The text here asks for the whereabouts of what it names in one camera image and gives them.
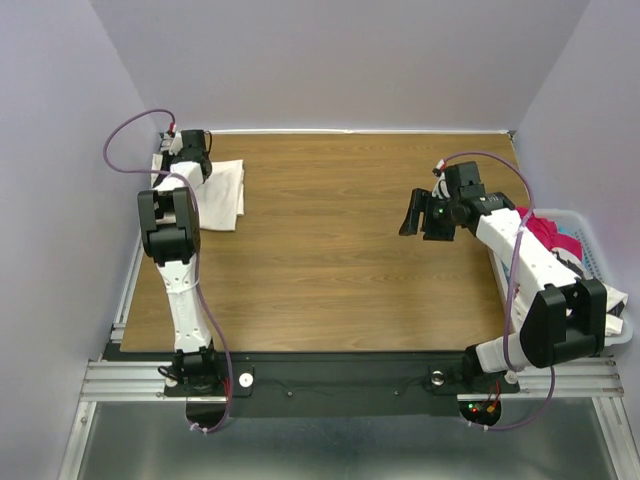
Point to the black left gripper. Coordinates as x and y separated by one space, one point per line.
174 157

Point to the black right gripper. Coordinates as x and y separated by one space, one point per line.
420 201

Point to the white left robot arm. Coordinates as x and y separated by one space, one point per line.
175 260

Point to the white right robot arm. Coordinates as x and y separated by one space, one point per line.
553 315

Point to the red t shirt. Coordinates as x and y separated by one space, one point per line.
547 232

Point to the white plastic laundry basket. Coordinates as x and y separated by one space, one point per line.
576 222

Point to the electronics board with leds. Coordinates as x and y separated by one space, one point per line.
476 410

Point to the white printed t shirt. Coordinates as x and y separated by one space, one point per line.
618 330

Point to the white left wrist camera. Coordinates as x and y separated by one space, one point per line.
171 142

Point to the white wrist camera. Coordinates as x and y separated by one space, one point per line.
440 189
171 142

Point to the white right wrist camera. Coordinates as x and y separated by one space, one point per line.
440 189

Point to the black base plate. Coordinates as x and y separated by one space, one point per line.
269 385

